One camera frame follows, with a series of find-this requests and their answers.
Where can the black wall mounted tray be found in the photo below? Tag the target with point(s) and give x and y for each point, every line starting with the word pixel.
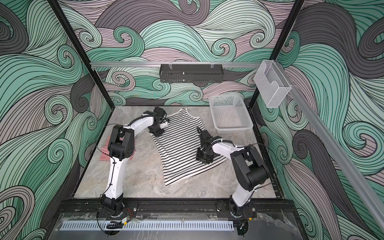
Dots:
pixel 191 74

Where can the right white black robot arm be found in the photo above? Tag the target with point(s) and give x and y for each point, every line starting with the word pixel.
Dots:
pixel 249 166

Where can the red white striped tank top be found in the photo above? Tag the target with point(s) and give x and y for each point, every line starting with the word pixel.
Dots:
pixel 105 152

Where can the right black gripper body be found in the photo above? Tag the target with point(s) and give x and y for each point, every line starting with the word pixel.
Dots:
pixel 203 156

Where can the black white striped tank top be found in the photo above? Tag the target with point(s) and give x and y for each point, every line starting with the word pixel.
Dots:
pixel 178 146

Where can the aluminium wall rail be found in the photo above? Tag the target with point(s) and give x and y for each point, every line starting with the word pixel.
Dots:
pixel 138 64

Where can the white plastic laundry basket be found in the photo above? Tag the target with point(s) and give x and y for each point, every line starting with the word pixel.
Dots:
pixel 229 113

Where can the clear plastic wall bin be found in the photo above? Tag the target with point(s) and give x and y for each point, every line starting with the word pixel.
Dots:
pixel 272 83

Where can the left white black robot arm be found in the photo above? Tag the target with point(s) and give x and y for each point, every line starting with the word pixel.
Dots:
pixel 121 148

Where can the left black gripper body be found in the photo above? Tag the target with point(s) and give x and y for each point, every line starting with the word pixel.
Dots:
pixel 157 130

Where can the white slotted cable duct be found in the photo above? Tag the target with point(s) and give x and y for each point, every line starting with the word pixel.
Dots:
pixel 150 226

